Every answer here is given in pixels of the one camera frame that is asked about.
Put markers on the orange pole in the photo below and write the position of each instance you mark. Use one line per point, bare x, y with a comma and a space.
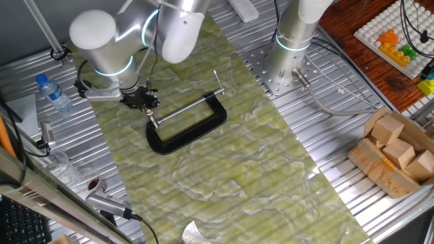
6, 137

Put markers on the plastic water bottle blue label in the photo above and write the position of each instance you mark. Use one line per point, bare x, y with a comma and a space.
54, 95

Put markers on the long yellow toy brick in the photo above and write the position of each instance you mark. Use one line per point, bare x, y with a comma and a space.
394, 55

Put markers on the large cardboard box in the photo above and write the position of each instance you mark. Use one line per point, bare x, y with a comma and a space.
376, 169

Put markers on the empty clear glass beaker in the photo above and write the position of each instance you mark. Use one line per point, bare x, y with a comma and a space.
61, 167

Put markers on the small cardboard box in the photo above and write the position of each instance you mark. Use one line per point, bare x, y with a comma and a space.
61, 240

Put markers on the aluminium frame bar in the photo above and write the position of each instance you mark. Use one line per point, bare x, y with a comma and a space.
51, 201

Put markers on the aluminium pole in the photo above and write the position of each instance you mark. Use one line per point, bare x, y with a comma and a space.
42, 25

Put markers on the black keyboard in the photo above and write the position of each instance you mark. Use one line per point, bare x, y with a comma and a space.
20, 223

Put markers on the glass beaker with dark liquid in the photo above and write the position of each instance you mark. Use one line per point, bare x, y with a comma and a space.
95, 184

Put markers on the black C-clamp with steel screw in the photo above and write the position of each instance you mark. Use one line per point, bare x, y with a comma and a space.
190, 136

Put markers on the grey flat sheet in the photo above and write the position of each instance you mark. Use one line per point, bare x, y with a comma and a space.
25, 115

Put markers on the orange toy brick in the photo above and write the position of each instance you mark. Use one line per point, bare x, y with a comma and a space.
387, 37

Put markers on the blue toy brick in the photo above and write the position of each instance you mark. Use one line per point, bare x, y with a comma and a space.
430, 75

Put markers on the ribbed silver camera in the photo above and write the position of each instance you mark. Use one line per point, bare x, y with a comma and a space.
105, 203

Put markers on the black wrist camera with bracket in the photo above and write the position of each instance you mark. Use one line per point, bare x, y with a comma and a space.
101, 95

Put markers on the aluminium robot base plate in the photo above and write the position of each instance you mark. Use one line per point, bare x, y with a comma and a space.
257, 64

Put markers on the short yellow toy brick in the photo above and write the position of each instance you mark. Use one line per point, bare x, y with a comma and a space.
427, 87

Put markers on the green toy brick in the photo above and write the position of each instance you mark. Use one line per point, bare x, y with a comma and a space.
408, 51

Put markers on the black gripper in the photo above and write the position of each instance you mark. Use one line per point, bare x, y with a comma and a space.
139, 96

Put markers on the wooden block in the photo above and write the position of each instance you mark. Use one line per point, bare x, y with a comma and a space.
386, 130
420, 166
399, 154

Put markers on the green marble pattern mat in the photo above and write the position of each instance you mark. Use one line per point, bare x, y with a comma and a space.
237, 186

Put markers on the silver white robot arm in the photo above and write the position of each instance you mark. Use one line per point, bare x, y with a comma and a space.
101, 51

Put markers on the white studded baseplate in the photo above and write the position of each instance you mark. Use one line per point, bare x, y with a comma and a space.
379, 20

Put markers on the small silver camera black mount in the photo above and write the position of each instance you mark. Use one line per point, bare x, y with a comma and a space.
47, 133

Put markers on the white power strip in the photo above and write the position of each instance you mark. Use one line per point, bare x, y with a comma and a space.
244, 10

